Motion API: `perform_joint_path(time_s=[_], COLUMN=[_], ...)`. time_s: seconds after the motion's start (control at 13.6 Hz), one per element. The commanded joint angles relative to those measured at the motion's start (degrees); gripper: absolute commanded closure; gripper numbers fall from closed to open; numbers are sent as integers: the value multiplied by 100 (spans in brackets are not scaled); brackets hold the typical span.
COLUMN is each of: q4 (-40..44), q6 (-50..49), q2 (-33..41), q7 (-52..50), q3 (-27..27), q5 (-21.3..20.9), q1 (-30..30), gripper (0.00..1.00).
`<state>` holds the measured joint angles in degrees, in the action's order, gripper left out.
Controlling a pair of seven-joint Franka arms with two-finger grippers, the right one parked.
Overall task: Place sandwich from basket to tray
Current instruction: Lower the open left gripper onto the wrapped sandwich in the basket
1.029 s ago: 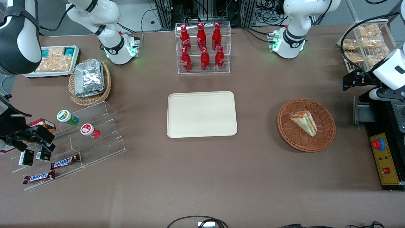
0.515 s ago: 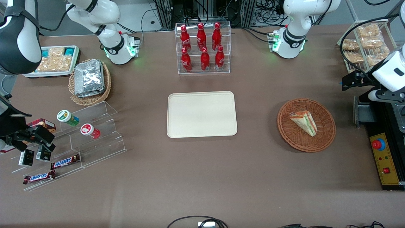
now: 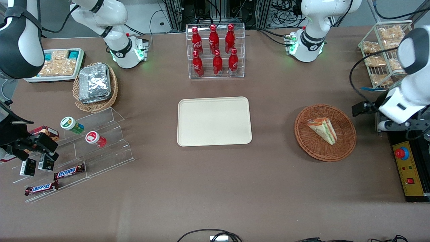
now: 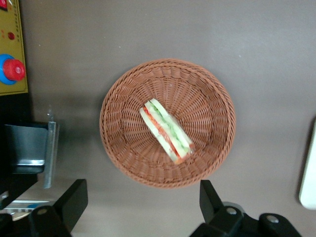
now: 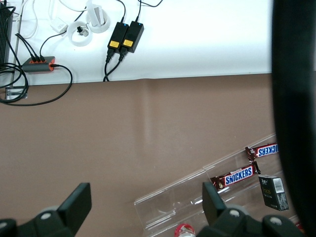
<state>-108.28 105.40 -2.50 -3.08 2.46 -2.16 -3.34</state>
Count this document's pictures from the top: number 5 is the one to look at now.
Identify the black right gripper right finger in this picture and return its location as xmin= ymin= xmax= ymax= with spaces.
xmin=196 ymin=182 xmax=306 ymax=237

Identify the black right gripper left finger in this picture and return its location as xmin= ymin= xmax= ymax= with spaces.
xmin=0 ymin=182 xmax=92 ymax=237

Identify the red can white lid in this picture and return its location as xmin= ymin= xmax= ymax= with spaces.
xmin=174 ymin=223 xmax=197 ymax=237

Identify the clear acrylic stepped stand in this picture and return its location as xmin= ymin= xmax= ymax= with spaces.
xmin=133 ymin=133 xmax=299 ymax=237

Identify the Snickers chocolate bar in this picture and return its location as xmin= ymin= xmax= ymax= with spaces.
xmin=210 ymin=161 xmax=261 ymax=194
xmin=244 ymin=143 xmax=279 ymax=161

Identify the small black box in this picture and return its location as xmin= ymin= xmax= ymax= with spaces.
xmin=258 ymin=174 xmax=290 ymax=211

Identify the brown tablecloth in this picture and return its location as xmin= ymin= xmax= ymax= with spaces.
xmin=0 ymin=74 xmax=278 ymax=237

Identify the grey orange USB hub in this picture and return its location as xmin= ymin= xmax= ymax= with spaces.
xmin=21 ymin=56 xmax=56 ymax=74

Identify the black power adapter yellow label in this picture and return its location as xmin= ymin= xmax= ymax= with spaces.
xmin=119 ymin=21 xmax=145 ymax=54
xmin=107 ymin=21 xmax=129 ymax=51

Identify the small white adapter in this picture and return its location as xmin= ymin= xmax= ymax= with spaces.
xmin=50 ymin=17 xmax=69 ymax=34

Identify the black finned device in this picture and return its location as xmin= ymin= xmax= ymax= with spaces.
xmin=0 ymin=4 xmax=13 ymax=65

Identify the long black hub cable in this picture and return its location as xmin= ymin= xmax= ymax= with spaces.
xmin=0 ymin=63 xmax=74 ymax=107

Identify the metal bracket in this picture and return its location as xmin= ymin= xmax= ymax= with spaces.
xmin=4 ymin=85 xmax=29 ymax=100

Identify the thick black wrist cable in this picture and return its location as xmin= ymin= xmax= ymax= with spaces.
xmin=270 ymin=0 xmax=316 ymax=237

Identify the white cable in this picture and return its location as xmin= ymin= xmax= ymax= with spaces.
xmin=14 ymin=0 xmax=41 ymax=40

